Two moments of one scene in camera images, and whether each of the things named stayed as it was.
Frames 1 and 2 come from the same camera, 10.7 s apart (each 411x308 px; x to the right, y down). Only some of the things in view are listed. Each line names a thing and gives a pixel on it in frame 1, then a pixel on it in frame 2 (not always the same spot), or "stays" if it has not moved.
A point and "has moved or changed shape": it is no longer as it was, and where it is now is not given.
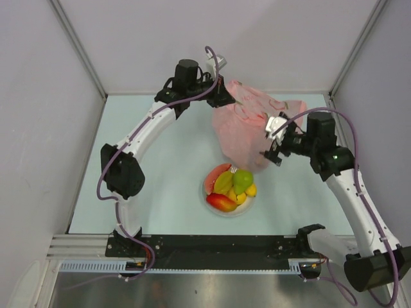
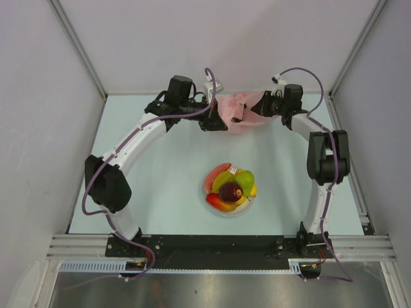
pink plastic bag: x=239 y=127 has moved or changed shape
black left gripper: x=220 y=96 -> x=213 y=122
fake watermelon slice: x=216 y=173 stays
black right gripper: x=272 y=153 -> x=262 y=106
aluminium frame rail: x=76 y=44 stays
